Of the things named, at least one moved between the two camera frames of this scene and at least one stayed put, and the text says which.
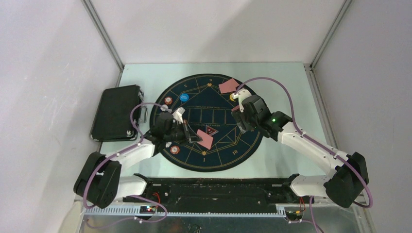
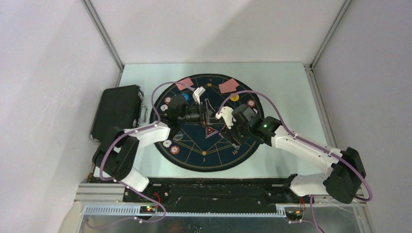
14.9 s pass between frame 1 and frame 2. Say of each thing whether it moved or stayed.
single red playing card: moved
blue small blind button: stayed
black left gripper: moved
